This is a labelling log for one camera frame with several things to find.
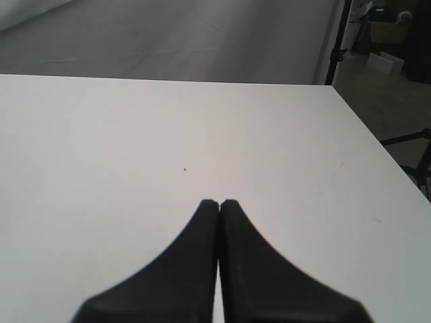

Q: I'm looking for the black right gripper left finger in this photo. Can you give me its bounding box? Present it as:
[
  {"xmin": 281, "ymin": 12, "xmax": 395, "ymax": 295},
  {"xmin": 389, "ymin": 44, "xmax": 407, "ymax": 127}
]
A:
[{"xmin": 73, "ymin": 200, "xmax": 219, "ymax": 322}]

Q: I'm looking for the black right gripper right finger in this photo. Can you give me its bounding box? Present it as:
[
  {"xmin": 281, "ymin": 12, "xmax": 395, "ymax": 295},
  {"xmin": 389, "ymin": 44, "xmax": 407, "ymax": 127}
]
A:
[{"xmin": 219, "ymin": 200, "xmax": 372, "ymax": 322}]

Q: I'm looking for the grey backdrop cloth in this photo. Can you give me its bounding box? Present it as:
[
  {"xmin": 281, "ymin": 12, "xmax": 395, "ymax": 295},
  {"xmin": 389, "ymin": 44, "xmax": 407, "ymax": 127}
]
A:
[{"xmin": 1, "ymin": 1, "xmax": 342, "ymax": 84}]

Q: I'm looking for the black stand pole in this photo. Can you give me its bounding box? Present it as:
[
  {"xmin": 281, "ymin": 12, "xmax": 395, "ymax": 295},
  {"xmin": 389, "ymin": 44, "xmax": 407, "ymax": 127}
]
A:
[{"xmin": 325, "ymin": 0, "xmax": 353, "ymax": 85}]

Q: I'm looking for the brown cardboard box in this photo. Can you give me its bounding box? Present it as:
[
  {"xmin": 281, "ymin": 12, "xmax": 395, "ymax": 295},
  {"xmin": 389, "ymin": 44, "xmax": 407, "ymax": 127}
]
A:
[{"xmin": 370, "ymin": 22, "xmax": 410, "ymax": 44}]

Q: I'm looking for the white flat box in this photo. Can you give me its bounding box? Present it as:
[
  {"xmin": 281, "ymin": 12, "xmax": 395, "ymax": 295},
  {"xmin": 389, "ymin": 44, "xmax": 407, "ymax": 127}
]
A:
[{"xmin": 366, "ymin": 52, "xmax": 405, "ymax": 75}]

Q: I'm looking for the black tripod leg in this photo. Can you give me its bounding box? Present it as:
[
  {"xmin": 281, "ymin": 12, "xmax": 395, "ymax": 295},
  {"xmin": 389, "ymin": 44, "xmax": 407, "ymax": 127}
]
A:
[{"xmin": 380, "ymin": 128, "xmax": 430, "ymax": 201}]

